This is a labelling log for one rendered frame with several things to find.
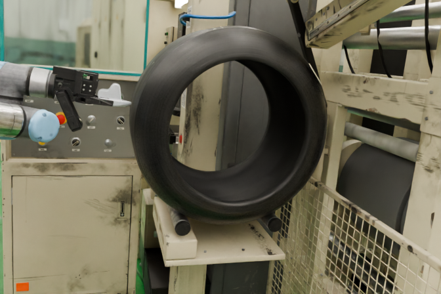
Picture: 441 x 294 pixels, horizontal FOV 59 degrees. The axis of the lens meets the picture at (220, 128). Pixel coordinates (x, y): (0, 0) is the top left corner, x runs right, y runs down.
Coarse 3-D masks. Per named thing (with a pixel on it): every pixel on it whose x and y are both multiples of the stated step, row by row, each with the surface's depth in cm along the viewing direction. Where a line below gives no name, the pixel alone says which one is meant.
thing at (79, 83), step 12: (60, 72) 102; (72, 72) 102; (84, 72) 101; (60, 84) 104; (72, 84) 103; (84, 84) 103; (96, 84) 104; (48, 96) 102; (72, 96) 104; (84, 96) 103
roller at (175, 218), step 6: (168, 210) 123; (174, 210) 118; (174, 216) 115; (180, 216) 113; (174, 222) 112; (180, 222) 110; (186, 222) 110; (180, 228) 110; (186, 228) 110; (180, 234) 110
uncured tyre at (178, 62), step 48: (192, 48) 101; (240, 48) 102; (288, 48) 108; (144, 96) 102; (288, 96) 136; (144, 144) 102; (288, 144) 137; (192, 192) 106; (240, 192) 136; (288, 192) 115
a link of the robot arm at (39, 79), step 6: (36, 72) 99; (42, 72) 100; (48, 72) 101; (30, 78) 98; (36, 78) 99; (42, 78) 99; (48, 78) 100; (30, 84) 98; (36, 84) 99; (42, 84) 99; (48, 84) 100; (30, 90) 99; (36, 90) 99; (42, 90) 100; (36, 96) 102; (42, 96) 101
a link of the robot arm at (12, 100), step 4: (0, 96) 97; (4, 96) 97; (8, 96) 97; (0, 100) 97; (4, 100) 97; (8, 100) 97; (12, 100) 98; (16, 100) 99; (20, 100) 100; (16, 104) 97; (20, 104) 101; (0, 136) 98; (4, 136) 98
